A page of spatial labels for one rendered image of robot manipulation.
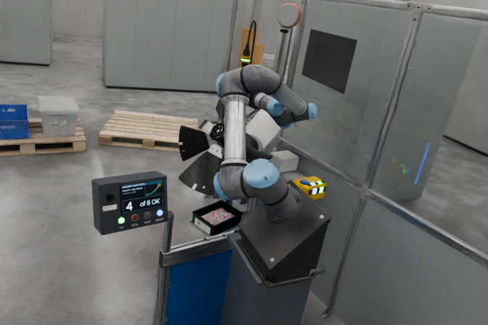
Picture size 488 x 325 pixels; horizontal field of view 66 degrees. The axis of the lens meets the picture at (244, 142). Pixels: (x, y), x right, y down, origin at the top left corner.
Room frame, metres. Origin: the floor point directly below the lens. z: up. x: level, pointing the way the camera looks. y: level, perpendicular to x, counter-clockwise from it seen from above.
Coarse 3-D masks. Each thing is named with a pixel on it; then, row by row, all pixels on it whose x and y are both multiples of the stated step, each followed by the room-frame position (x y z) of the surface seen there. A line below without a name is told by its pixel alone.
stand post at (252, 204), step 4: (268, 148) 2.26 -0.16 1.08; (264, 152) 2.25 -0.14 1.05; (268, 152) 2.26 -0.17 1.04; (248, 200) 2.30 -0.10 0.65; (252, 200) 2.26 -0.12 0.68; (256, 200) 2.25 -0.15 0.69; (248, 204) 2.29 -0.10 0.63; (252, 204) 2.27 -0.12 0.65; (256, 204) 2.27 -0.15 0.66; (248, 208) 2.28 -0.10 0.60; (252, 208) 2.25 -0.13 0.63
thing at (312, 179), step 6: (294, 180) 1.86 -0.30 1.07; (300, 180) 1.87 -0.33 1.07; (312, 180) 1.89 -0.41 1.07; (318, 180) 1.90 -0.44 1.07; (300, 186) 1.82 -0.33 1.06; (306, 186) 1.80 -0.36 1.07; (312, 186) 1.81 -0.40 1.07; (318, 186) 1.84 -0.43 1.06; (306, 192) 1.79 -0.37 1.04; (312, 192) 1.82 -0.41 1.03; (324, 192) 1.88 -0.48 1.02; (312, 198) 1.82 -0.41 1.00; (318, 198) 1.85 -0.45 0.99
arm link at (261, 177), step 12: (252, 168) 1.25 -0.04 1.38; (264, 168) 1.23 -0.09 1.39; (276, 168) 1.25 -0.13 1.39; (240, 180) 1.24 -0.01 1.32; (252, 180) 1.19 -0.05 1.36; (264, 180) 1.19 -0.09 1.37; (276, 180) 1.21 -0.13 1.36; (252, 192) 1.22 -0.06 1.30; (264, 192) 1.20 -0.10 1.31; (276, 192) 1.21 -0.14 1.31
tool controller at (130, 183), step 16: (112, 176) 1.29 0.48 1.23; (128, 176) 1.29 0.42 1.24; (144, 176) 1.30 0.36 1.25; (160, 176) 1.31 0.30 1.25; (96, 192) 1.19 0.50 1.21; (112, 192) 1.19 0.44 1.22; (128, 192) 1.22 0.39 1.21; (144, 192) 1.25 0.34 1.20; (160, 192) 1.29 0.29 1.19; (96, 208) 1.19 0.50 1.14; (112, 208) 1.17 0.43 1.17; (144, 208) 1.24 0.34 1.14; (160, 208) 1.28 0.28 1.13; (96, 224) 1.19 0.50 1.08; (112, 224) 1.16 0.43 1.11; (128, 224) 1.19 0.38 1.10; (144, 224) 1.23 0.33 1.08
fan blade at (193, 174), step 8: (208, 152) 1.97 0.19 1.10; (200, 160) 1.94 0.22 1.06; (208, 160) 1.94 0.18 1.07; (216, 160) 1.95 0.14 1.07; (192, 168) 1.91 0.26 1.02; (200, 168) 1.91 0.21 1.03; (208, 168) 1.92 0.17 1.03; (216, 168) 1.93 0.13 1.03; (184, 176) 1.89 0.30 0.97; (192, 176) 1.88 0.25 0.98; (200, 176) 1.88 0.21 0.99; (208, 176) 1.89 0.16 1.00; (192, 184) 1.85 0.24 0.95; (200, 184) 1.85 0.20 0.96; (208, 184) 1.86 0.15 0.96; (200, 192) 1.82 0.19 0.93; (208, 192) 1.82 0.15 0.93
